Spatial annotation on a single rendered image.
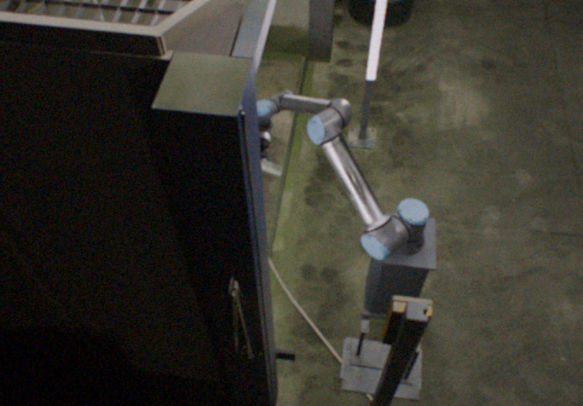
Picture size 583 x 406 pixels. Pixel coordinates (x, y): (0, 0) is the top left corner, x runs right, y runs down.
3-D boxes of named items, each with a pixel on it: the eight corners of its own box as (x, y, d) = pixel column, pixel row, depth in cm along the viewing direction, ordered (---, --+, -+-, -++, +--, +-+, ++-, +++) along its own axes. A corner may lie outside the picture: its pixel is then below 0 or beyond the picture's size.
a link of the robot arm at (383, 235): (414, 244, 266) (338, 102, 254) (387, 264, 260) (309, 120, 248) (396, 243, 280) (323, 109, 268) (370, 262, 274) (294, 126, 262)
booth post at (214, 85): (272, 424, 298) (237, 116, 114) (239, 419, 300) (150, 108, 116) (278, 390, 309) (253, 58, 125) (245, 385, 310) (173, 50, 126)
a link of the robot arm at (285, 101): (359, 95, 259) (282, 86, 314) (339, 108, 255) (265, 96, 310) (366, 119, 264) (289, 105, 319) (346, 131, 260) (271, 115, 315)
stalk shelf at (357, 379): (341, 390, 232) (341, 389, 230) (345, 338, 245) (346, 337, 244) (418, 402, 229) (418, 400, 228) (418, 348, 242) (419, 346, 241)
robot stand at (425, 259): (415, 277, 349) (435, 218, 298) (414, 323, 332) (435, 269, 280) (364, 271, 352) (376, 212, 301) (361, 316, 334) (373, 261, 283)
